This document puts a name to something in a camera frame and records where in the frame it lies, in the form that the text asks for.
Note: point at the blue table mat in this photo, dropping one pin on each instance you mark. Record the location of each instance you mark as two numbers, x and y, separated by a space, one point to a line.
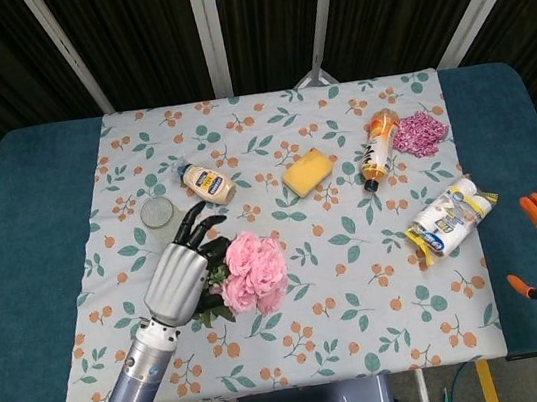
46 234

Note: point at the mayonnaise squeeze bottle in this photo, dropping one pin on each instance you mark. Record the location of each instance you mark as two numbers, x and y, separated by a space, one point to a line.
207 182

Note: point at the paper towel roll pack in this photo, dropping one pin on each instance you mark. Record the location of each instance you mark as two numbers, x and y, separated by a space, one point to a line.
451 221

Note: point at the clear glass vase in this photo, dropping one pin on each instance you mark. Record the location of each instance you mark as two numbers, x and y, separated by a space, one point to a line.
162 219

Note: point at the pink flower bouquet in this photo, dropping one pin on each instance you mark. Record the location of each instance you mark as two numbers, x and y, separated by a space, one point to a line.
254 274

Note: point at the orange juice bottle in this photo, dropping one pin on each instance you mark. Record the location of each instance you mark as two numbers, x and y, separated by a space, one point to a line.
379 146

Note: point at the yellow sponge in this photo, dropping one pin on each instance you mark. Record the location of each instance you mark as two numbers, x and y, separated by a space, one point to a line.
309 172

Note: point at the floral tablecloth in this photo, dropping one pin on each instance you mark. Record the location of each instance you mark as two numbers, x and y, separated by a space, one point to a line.
311 280

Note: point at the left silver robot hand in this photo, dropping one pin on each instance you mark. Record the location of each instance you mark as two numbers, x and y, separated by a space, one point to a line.
176 280

